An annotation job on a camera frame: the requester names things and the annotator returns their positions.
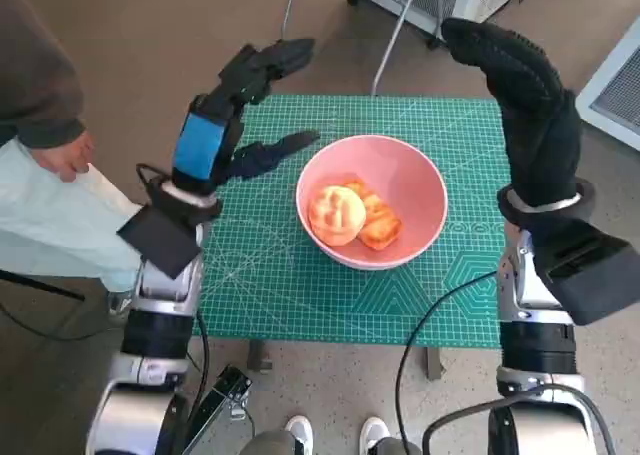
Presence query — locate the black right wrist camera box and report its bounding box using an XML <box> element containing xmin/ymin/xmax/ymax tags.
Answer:
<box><xmin>529</xmin><ymin>219</ymin><xmax>640</xmax><ymax>326</ymax></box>

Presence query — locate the white vented unit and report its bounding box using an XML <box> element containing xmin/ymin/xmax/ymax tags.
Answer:
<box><xmin>574</xmin><ymin>27</ymin><xmax>640</xmax><ymax>152</ymax></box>

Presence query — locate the black left robot hand blue tape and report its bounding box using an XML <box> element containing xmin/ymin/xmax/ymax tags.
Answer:
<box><xmin>171</xmin><ymin>37</ymin><xmax>321</xmax><ymax>196</ymax></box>

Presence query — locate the long black cable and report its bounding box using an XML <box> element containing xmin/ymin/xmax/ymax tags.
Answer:
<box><xmin>394</xmin><ymin>269</ymin><xmax>501</xmax><ymax>446</ymax></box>

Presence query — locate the pale blue cloth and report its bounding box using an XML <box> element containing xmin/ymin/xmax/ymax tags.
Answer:
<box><xmin>0</xmin><ymin>137</ymin><xmax>149</xmax><ymax>294</ymax></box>

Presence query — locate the person's hand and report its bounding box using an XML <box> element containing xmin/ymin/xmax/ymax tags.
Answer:
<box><xmin>37</xmin><ymin>129</ymin><xmax>96</xmax><ymax>184</ymax></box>

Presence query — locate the pink bowl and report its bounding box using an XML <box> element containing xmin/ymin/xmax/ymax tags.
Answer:
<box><xmin>295</xmin><ymin>134</ymin><xmax>449</xmax><ymax>271</ymax></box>

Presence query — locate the black stand with silver clamp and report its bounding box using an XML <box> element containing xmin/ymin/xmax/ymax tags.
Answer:
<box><xmin>182</xmin><ymin>364</ymin><xmax>254</xmax><ymax>455</ymax></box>

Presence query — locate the grey leg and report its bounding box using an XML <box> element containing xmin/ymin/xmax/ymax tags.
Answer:
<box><xmin>372</xmin><ymin>437</ymin><xmax>421</xmax><ymax>455</ymax></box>
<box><xmin>244</xmin><ymin>432</ymin><xmax>301</xmax><ymax>455</ymax></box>

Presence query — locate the long braided toy bread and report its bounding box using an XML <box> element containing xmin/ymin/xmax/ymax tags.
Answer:
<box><xmin>349</xmin><ymin>178</ymin><xmax>404</xmax><ymax>251</ymax></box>

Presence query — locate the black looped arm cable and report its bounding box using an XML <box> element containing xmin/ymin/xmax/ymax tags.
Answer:
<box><xmin>422</xmin><ymin>384</ymin><xmax>619</xmax><ymax>455</ymax></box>
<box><xmin>135</xmin><ymin>163</ymin><xmax>169</xmax><ymax>196</ymax></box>

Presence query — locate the metal table leg bracket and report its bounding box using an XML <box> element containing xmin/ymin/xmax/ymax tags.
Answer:
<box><xmin>424</xmin><ymin>345</ymin><xmax>446</xmax><ymax>380</ymax></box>
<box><xmin>247</xmin><ymin>339</ymin><xmax>274</xmax><ymax>374</ymax></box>

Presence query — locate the metal chair frame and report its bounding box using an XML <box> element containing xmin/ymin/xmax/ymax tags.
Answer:
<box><xmin>279</xmin><ymin>0</ymin><xmax>444</xmax><ymax>96</ymax></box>

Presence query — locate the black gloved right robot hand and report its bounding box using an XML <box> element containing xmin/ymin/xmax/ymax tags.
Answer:
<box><xmin>441</xmin><ymin>17</ymin><xmax>584</xmax><ymax>209</ymax></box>

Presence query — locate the white shoe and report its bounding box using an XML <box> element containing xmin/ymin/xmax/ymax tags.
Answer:
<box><xmin>359</xmin><ymin>415</ymin><xmax>392</xmax><ymax>449</ymax></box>
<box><xmin>283</xmin><ymin>415</ymin><xmax>315</xmax><ymax>455</ymax></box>

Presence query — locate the round toy bread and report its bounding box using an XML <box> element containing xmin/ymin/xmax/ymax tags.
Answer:
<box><xmin>307</xmin><ymin>183</ymin><xmax>367</xmax><ymax>248</ymax></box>

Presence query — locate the white vented cabinet on castors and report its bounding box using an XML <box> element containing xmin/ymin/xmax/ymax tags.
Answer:
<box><xmin>327</xmin><ymin>0</ymin><xmax>541</xmax><ymax>51</ymax></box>

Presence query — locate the person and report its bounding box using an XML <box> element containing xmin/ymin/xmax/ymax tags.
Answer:
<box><xmin>0</xmin><ymin>0</ymin><xmax>149</xmax><ymax>294</ymax></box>

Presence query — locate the green cutting mat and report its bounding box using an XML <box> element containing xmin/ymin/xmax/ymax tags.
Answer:
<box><xmin>192</xmin><ymin>93</ymin><xmax>511</xmax><ymax>349</ymax></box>

